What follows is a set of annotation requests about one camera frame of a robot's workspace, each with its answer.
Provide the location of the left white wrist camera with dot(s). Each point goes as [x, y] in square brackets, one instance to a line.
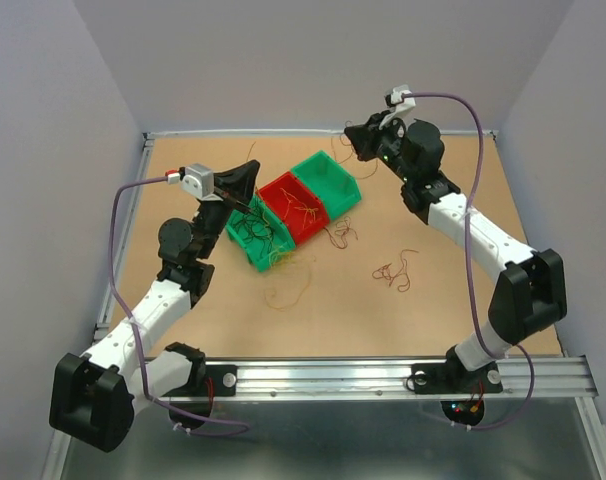
[197, 180]

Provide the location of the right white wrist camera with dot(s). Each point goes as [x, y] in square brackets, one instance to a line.
[400, 102]

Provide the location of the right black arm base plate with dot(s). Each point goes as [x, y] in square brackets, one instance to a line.
[445, 378]

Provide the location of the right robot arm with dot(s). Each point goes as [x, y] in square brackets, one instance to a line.
[530, 292]

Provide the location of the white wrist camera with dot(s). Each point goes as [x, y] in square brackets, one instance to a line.
[197, 180]
[400, 102]

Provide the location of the green plastic bin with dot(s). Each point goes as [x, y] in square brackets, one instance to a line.
[330, 182]
[261, 235]

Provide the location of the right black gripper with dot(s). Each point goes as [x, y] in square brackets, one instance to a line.
[364, 139]

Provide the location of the far green plastic bin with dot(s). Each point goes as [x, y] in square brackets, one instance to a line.
[330, 182]

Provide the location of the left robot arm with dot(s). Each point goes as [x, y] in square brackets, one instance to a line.
[97, 395]

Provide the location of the red plastic bin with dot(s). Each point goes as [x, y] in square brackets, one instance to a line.
[302, 212]

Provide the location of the aluminium front rail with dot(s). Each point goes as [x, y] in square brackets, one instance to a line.
[392, 379]

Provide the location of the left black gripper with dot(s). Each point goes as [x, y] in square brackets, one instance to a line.
[236, 184]

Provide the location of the near green plastic bin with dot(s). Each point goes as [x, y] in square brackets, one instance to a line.
[261, 235]

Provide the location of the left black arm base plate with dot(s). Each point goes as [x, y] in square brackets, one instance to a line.
[222, 378]

